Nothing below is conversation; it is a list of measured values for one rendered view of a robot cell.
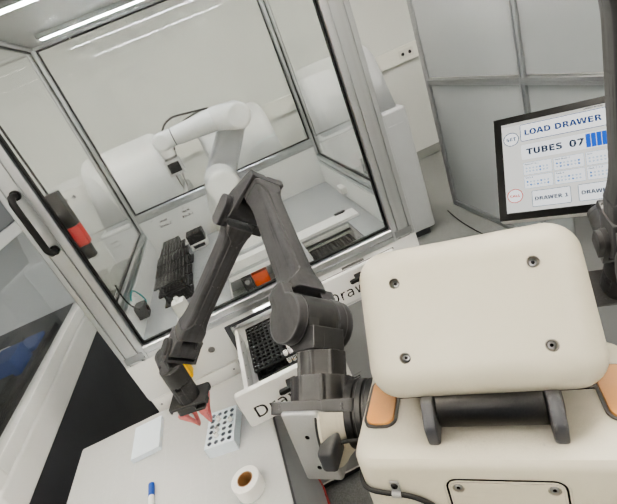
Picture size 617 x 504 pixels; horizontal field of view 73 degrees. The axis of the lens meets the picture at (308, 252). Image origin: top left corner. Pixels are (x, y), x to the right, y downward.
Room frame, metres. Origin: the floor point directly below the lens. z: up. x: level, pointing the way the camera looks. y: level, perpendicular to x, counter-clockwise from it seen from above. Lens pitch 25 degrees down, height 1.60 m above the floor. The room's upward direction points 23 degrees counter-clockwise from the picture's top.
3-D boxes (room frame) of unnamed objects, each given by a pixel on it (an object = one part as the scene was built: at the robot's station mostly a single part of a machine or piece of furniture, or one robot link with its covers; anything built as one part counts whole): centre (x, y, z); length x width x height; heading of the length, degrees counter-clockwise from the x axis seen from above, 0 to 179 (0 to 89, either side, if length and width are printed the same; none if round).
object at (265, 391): (0.85, 0.16, 0.87); 0.29 x 0.02 x 0.11; 95
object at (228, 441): (0.90, 0.41, 0.78); 0.12 x 0.08 x 0.04; 175
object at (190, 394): (0.88, 0.42, 0.96); 0.10 x 0.07 x 0.07; 85
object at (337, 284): (1.19, -0.12, 0.87); 0.29 x 0.02 x 0.11; 95
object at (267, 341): (1.05, 0.18, 0.87); 0.22 x 0.18 x 0.06; 5
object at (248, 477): (0.70, 0.34, 0.78); 0.07 x 0.07 x 0.04
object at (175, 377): (0.88, 0.42, 1.03); 0.07 x 0.06 x 0.07; 22
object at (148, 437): (1.01, 0.66, 0.77); 0.13 x 0.09 x 0.02; 5
